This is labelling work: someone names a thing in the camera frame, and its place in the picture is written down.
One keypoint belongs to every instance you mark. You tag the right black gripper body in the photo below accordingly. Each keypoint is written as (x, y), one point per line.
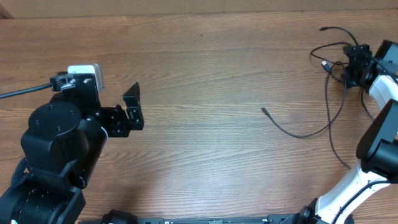
(358, 58)

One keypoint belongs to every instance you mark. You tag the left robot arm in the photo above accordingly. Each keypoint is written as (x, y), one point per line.
(62, 144)

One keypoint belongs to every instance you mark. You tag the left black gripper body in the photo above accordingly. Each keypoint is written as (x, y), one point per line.
(110, 119)

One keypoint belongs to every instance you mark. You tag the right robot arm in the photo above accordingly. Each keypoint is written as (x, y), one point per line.
(376, 152)

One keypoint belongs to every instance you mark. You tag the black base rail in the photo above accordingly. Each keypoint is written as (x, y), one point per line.
(121, 217)

